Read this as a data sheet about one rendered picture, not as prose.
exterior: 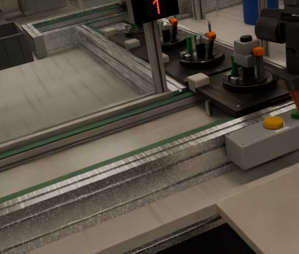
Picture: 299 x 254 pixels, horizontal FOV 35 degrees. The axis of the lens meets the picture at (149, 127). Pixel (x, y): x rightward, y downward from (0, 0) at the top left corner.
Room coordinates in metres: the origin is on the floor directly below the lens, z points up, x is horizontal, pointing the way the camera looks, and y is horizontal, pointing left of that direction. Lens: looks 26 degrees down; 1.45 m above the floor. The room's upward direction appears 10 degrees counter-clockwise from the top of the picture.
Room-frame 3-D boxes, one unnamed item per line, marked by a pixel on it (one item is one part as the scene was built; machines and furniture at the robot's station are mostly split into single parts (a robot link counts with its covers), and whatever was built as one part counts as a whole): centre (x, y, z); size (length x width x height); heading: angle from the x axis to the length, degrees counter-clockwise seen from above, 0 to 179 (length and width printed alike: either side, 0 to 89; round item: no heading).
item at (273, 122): (0.90, -0.27, 0.96); 0.04 x 0.04 x 0.02
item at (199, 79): (1.19, -0.15, 0.97); 0.05 x 0.05 x 0.04; 19
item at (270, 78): (1.13, -0.28, 0.98); 0.14 x 0.14 x 0.02
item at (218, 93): (1.13, -0.28, 0.96); 0.24 x 0.24 x 0.02; 19
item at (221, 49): (1.37, -0.20, 1.01); 0.24 x 0.24 x 0.13; 19
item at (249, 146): (0.90, -0.27, 0.93); 0.21 x 0.07 x 0.06; 109
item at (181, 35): (1.60, -0.12, 1.01); 0.24 x 0.24 x 0.13; 19
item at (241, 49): (1.14, -0.27, 1.06); 0.08 x 0.04 x 0.07; 19
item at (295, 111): (0.92, -0.33, 0.96); 0.04 x 0.04 x 0.02
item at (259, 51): (1.09, -0.29, 1.04); 0.04 x 0.02 x 0.08; 19
